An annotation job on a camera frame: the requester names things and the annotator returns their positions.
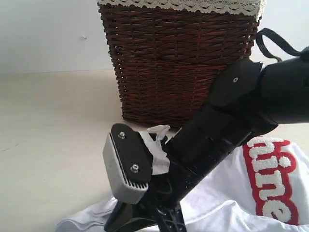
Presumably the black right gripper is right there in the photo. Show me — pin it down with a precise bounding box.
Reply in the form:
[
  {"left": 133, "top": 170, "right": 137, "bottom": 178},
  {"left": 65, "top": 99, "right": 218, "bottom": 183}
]
[{"left": 147, "top": 58, "right": 278, "bottom": 214}]

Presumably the white t-shirt red lettering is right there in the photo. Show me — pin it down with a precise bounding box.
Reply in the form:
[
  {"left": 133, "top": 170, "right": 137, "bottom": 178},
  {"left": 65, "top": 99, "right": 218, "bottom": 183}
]
[{"left": 54, "top": 135, "right": 309, "bottom": 232}]

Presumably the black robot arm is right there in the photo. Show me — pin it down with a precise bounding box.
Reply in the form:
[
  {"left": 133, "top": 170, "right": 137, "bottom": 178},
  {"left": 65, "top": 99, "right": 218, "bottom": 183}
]
[{"left": 103, "top": 49, "right": 309, "bottom": 232}]

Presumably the dark brown wicker basket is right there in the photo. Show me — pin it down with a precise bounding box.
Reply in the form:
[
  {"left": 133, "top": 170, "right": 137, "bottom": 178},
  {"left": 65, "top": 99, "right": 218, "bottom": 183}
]
[{"left": 98, "top": 3, "right": 259, "bottom": 128}]

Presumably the cream lace basket liner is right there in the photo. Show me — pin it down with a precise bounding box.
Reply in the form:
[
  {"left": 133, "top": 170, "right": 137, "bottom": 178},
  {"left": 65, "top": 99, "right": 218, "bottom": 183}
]
[{"left": 97, "top": 0, "right": 267, "bottom": 19}]

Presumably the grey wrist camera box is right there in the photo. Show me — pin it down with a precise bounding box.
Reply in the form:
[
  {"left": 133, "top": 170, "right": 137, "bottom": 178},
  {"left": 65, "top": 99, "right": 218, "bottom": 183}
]
[{"left": 102, "top": 123, "right": 152, "bottom": 204}]

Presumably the black cable loop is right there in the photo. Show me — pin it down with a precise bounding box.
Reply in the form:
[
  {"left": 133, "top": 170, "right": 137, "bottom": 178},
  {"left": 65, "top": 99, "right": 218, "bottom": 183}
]
[{"left": 255, "top": 28, "right": 302, "bottom": 62}]

